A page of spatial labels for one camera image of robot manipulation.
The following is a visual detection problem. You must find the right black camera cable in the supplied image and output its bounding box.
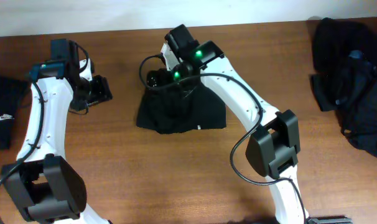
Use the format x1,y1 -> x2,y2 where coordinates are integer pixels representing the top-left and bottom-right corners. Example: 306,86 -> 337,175
138,54 -> 307,224

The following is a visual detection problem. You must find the folded black Nike garment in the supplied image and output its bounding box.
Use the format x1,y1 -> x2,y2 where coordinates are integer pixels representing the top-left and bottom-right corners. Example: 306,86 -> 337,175
0,77 -> 28,150

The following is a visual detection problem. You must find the black camera cable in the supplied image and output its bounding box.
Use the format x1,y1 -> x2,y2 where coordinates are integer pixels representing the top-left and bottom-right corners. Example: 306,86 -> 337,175
0,39 -> 90,224
138,54 -> 307,224

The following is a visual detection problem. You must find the black t-shirt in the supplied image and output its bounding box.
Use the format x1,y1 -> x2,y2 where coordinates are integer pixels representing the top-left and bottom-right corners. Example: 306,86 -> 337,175
136,84 -> 226,134

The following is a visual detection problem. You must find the black clothes pile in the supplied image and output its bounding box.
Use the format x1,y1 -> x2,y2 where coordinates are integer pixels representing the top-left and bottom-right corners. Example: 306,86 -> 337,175
310,17 -> 377,157

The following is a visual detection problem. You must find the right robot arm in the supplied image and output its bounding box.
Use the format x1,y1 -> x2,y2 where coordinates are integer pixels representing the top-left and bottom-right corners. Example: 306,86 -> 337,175
146,24 -> 353,223

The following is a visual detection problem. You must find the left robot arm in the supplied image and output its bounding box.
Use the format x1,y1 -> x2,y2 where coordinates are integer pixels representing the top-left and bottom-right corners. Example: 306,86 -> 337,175
0,39 -> 113,224

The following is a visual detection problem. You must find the left black camera cable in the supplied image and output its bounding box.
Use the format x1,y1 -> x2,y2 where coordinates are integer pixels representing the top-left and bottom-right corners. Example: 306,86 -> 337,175
0,39 -> 90,224

